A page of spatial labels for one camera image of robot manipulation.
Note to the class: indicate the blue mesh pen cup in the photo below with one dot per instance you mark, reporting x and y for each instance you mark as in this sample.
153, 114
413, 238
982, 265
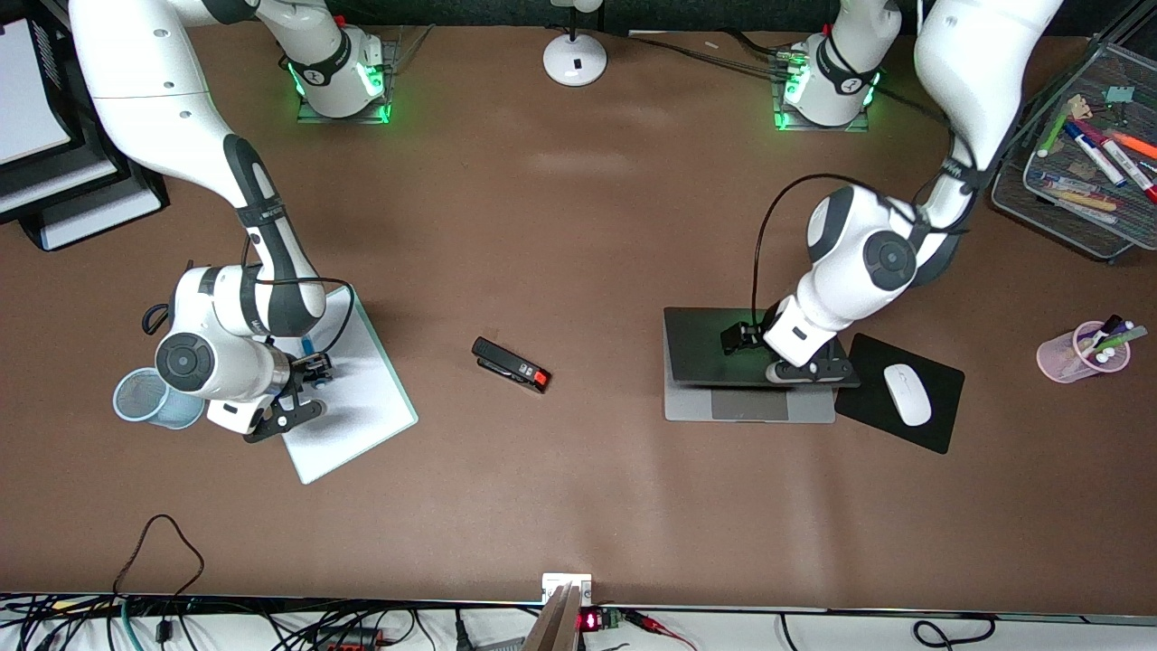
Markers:
136, 404

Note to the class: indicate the blue white marker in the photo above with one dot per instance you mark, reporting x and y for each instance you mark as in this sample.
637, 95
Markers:
1095, 154

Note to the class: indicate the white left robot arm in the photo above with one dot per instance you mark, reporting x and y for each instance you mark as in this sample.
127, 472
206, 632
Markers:
976, 72

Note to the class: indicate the orange marker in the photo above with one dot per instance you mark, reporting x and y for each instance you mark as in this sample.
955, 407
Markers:
1134, 145

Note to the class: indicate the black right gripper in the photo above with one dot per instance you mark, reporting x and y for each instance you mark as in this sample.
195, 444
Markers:
310, 369

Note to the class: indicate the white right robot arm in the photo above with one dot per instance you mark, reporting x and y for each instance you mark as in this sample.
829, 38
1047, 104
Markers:
154, 99

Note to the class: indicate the purple marker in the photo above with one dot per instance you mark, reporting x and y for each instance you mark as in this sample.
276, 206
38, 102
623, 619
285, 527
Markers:
1086, 337

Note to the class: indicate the grey metal bracket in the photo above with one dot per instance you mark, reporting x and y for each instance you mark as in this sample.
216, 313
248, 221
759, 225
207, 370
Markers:
556, 628

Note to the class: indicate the pink mesh pen cup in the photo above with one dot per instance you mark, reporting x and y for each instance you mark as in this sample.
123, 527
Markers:
1059, 362

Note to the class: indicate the black mouse pad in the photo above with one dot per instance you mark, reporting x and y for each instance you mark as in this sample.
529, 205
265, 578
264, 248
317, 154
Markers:
877, 407

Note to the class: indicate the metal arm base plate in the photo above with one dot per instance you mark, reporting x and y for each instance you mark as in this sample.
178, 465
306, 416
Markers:
312, 116
786, 125

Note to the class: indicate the black stacked paper tray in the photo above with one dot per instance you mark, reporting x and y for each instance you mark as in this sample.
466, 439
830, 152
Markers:
154, 201

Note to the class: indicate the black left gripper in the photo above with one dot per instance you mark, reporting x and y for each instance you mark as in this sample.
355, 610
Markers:
747, 336

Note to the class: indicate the teal binder clip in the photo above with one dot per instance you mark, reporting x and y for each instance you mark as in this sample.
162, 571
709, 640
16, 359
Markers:
1119, 94

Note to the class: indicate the white round-base stand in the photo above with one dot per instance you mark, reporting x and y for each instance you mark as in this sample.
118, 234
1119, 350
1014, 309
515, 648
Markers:
575, 59

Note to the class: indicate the silver laptop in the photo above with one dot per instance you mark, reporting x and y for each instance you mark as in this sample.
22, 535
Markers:
714, 348

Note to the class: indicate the white mounting plate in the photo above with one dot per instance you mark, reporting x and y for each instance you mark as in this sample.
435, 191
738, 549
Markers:
553, 580

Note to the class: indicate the black red stapler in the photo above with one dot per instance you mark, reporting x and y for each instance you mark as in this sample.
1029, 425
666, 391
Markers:
511, 365

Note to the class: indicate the white computer mouse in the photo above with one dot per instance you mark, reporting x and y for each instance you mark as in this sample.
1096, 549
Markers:
907, 395

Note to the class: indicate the black scissors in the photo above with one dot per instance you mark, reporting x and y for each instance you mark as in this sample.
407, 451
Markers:
152, 318

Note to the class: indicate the green marker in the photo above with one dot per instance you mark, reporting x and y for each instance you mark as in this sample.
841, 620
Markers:
1053, 133
1121, 341

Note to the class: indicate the blue label marker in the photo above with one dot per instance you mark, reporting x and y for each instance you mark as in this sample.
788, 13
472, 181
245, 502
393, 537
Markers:
1067, 181

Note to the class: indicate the metal mesh desk organizer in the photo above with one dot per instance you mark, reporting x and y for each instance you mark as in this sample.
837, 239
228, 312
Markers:
1039, 208

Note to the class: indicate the red LED module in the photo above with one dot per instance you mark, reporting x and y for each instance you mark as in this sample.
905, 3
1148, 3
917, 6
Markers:
589, 621

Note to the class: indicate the yellow marker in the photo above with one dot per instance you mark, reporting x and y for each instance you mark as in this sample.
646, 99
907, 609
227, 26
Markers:
1089, 201

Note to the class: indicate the black marker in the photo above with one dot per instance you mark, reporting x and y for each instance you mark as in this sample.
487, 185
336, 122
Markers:
1101, 333

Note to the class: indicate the mint clipboard with paper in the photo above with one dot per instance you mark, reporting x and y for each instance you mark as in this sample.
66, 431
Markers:
362, 425

